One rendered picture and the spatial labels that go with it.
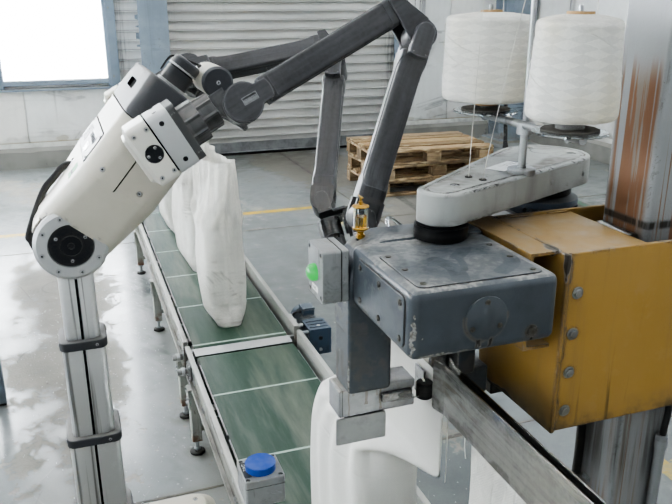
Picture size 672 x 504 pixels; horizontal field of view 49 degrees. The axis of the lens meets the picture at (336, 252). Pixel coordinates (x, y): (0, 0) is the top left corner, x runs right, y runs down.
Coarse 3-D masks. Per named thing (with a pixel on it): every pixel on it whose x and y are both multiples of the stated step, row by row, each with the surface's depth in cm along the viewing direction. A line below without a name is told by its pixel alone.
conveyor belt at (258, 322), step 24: (168, 240) 437; (168, 264) 397; (168, 288) 387; (192, 288) 364; (192, 312) 336; (264, 312) 335; (192, 336) 311; (216, 336) 311; (240, 336) 311; (264, 336) 312
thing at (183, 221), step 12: (180, 180) 384; (192, 180) 372; (180, 192) 383; (192, 192) 374; (180, 204) 387; (180, 216) 390; (192, 216) 378; (180, 228) 392; (192, 228) 380; (180, 240) 395; (192, 240) 382; (192, 252) 384; (192, 264) 386
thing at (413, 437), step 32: (320, 384) 184; (320, 416) 177; (416, 416) 144; (320, 448) 176; (352, 448) 157; (384, 448) 151; (416, 448) 145; (320, 480) 178; (352, 480) 157; (384, 480) 155; (416, 480) 161
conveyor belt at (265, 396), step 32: (256, 352) 297; (288, 352) 297; (224, 384) 272; (256, 384) 272; (288, 384) 272; (224, 416) 251; (256, 416) 251; (288, 416) 251; (256, 448) 233; (288, 448) 233; (288, 480) 218
